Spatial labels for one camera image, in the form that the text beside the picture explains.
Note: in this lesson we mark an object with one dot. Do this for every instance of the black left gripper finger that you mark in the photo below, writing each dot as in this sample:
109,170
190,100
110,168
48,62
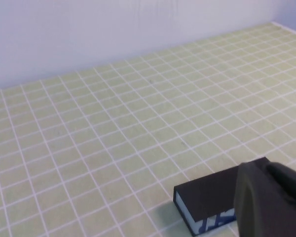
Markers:
269,202

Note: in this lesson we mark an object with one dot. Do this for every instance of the black glasses case blue print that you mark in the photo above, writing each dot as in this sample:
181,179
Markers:
207,197

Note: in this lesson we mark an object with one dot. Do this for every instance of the green white-grid tablecloth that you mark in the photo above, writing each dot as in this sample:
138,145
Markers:
113,123

